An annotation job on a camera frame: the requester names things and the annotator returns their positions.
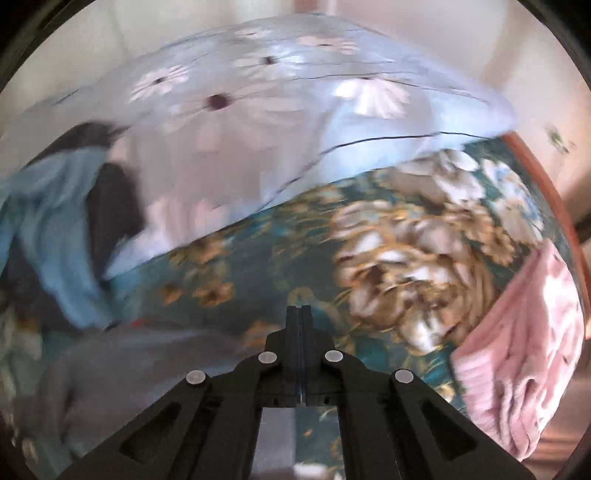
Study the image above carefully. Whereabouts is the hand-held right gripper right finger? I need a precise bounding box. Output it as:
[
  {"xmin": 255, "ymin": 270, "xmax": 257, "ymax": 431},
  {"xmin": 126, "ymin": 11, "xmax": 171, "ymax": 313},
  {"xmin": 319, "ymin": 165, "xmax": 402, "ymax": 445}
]
[{"xmin": 301, "ymin": 305, "xmax": 532, "ymax": 480}]

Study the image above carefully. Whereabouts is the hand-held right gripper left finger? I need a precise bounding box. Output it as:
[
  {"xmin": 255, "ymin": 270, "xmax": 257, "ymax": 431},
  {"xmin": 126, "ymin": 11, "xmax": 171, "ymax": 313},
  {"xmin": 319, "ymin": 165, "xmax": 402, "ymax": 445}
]
[{"xmin": 58, "ymin": 305, "xmax": 302, "ymax": 480}]

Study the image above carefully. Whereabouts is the grey garment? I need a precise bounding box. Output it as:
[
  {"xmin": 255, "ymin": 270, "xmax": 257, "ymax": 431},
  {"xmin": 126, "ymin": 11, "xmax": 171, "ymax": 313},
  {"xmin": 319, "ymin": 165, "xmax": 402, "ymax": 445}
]
[{"xmin": 18, "ymin": 318, "xmax": 296, "ymax": 480}]

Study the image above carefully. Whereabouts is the green floral bedsheet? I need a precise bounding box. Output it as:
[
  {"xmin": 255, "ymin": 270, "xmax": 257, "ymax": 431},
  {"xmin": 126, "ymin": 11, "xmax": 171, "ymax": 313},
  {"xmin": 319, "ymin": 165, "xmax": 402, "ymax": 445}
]
[{"xmin": 0, "ymin": 138, "xmax": 578, "ymax": 480}]

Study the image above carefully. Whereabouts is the light blue floral quilt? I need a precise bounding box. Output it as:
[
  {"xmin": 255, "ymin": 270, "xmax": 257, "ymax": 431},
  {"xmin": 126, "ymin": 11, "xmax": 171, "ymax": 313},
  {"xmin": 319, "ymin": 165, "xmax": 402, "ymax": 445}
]
[{"xmin": 0, "ymin": 13, "xmax": 518, "ymax": 278}]

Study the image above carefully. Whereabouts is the pink fluffy towel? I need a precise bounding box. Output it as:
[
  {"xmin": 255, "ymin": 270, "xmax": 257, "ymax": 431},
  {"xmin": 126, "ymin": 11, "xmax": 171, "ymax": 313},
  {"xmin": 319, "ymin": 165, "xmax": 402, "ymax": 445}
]
[{"xmin": 452, "ymin": 240, "xmax": 587, "ymax": 462}]

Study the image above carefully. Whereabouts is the dark garment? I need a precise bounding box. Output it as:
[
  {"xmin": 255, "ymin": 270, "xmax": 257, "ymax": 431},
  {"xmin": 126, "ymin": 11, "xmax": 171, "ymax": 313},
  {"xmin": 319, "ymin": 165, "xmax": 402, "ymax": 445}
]
[{"xmin": 9, "ymin": 121, "xmax": 146, "ymax": 333}]

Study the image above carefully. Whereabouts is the light blue garment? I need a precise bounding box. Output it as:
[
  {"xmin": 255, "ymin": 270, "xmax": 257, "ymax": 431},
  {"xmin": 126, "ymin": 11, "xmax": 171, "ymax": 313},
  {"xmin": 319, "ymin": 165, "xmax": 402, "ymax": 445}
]
[{"xmin": 0, "ymin": 148, "xmax": 116, "ymax": 330}]

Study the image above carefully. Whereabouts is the wooden bed frame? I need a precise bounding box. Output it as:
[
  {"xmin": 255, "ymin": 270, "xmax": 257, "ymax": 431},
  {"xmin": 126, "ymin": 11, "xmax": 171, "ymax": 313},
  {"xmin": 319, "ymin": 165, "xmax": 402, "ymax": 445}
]
[{"xmin": 503, "ymin": 131, "xmax": 591, "ymax": 342}]

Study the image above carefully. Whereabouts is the wall socket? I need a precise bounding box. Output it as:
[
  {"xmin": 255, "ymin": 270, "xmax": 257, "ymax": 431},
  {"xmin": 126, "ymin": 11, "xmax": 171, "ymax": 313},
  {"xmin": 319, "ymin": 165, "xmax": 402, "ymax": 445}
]
[{"xmin": 545, "ymin": 124, "xmax": 578, "ymax": 155}]

